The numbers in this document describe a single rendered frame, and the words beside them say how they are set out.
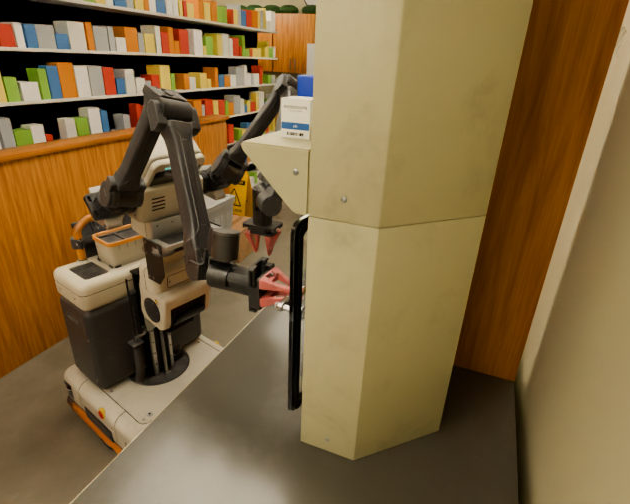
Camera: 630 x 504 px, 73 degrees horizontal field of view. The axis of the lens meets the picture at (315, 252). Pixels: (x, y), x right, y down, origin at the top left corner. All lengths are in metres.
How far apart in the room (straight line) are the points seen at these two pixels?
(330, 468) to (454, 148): 0.60
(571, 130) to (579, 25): 0.17
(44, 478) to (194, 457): 1.43
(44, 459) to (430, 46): 2.19
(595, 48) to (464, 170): 0.36
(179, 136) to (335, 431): 0.72
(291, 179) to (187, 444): 0.56
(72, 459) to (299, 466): 1.56
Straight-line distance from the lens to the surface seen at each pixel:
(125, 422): 1.97
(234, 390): 1.02
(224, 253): 0.88
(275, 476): 0.87
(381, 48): 0.57
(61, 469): 2.29
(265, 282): 0.83
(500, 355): 1.13
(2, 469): 2.40
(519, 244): 0.99
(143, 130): 1.20
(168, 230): 1.58
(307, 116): 0.69
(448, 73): 0.62
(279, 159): 0.64
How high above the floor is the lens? 1.63
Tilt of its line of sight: 25 degrees down
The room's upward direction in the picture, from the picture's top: 2 degrees clockwise
